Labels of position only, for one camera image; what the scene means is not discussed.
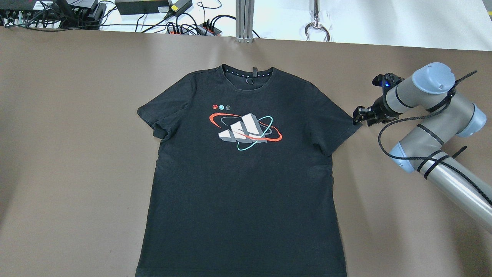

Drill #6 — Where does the red black power strip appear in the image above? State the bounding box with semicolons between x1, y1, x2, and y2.
164;22;222;36

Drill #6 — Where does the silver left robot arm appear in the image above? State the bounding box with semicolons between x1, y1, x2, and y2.
353;62;492;232

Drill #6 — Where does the black graphic t-shirt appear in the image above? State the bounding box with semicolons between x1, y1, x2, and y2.
135;64;359;277

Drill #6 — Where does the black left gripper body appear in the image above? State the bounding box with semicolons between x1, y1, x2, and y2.
361;96;398;125

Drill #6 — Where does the aluminium profile post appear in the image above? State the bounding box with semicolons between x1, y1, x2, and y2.
236;0;255;43

